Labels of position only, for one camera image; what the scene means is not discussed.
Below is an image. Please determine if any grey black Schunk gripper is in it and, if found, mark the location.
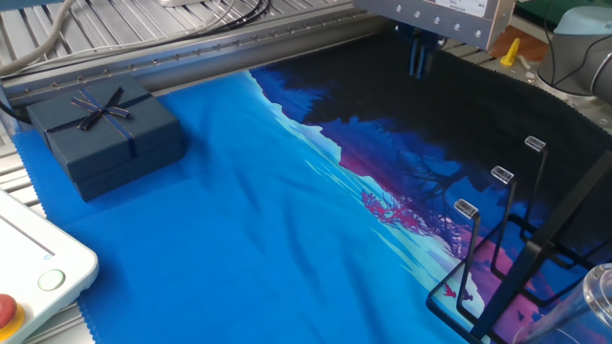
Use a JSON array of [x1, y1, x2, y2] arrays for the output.
[[353, 0, 516, 80]]

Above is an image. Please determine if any yellow plastic cone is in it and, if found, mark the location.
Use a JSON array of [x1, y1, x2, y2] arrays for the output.
[[499, 36, 522, 68]]

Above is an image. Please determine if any dark blue ribboned gift box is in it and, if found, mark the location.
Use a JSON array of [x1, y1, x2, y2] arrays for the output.
[[26, 75, 186, 203]]

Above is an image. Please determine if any white teach pendant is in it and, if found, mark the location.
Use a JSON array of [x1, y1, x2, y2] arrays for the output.
[[0, 188, 100, 344]]

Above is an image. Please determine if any black cable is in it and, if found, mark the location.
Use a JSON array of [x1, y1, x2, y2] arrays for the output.
[[0, 99, 33, 126], [142, 0, 273, 49]]

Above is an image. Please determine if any black metal cup rack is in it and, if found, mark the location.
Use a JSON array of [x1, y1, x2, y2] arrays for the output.
[[425, 135, 612, 344]]

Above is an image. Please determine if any blue landscape printed cloth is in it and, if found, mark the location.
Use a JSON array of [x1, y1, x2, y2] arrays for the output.
[[11, 35, 612, 344]]

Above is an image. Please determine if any clear glass cup with handle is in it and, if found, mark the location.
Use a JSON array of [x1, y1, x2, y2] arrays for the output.
[[511, 262, 612, 344]]

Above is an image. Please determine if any thick grey cable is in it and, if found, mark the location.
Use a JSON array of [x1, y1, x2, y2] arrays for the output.
[[0, 0, 77, 77]]

